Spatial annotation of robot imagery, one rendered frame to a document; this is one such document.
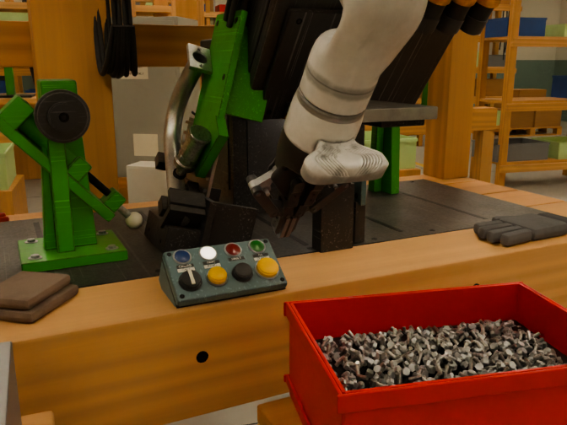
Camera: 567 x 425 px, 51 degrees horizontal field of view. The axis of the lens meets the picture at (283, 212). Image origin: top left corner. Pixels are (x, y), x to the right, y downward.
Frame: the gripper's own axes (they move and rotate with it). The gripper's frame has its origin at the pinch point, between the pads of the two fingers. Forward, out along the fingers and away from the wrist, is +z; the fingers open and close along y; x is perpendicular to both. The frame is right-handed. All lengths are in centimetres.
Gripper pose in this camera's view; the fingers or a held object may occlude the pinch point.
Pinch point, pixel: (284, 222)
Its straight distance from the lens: 72.2
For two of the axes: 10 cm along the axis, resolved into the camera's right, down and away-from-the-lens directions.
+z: -2.5, 6.7, 7.0
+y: -9.0, 1.0, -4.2
